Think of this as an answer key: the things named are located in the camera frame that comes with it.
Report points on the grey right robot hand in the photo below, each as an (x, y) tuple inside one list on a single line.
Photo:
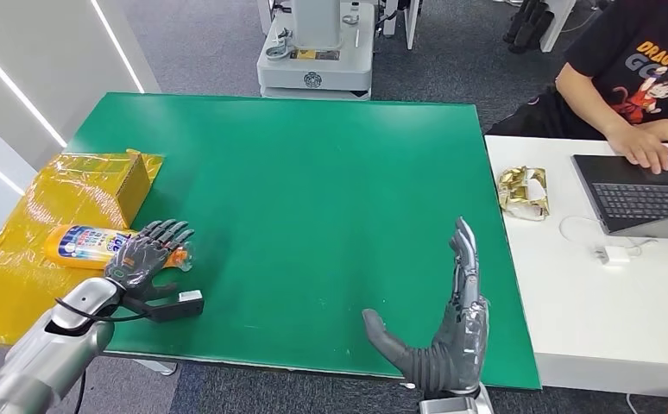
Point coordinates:
[(454, 354)]

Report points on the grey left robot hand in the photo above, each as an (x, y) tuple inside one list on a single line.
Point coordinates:
[(137, 263)]

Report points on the orange detergent bottle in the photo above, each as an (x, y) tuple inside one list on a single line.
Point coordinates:
[(79, 247)]

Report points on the grey mobile robot base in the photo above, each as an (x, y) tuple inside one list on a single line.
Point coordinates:
[(315, 65)]

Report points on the yellow taped cardboard box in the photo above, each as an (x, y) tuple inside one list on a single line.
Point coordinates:
[(19, 286)]

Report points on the crumpled gold wrapper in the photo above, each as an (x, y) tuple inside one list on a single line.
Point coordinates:
[(523, 191)]

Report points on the white power adapter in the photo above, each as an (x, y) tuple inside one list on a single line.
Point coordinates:
[(611, 255)]

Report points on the dark grey laptop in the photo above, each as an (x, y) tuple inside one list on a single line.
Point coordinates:
[(640, 200)]

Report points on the person's hand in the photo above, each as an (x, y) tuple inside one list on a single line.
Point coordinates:
[(640, 148)]

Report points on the person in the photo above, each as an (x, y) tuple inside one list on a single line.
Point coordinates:
[(648, 51)]

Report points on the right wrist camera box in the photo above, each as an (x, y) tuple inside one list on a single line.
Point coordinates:
[(454, 404)]

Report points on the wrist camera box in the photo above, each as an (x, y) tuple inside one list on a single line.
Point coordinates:
[(454, 404), (179, 306)]

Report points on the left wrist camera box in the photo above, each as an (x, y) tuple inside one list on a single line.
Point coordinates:
[(179, 306)]

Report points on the white furniture post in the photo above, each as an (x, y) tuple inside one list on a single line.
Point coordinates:
[(556, 23)]

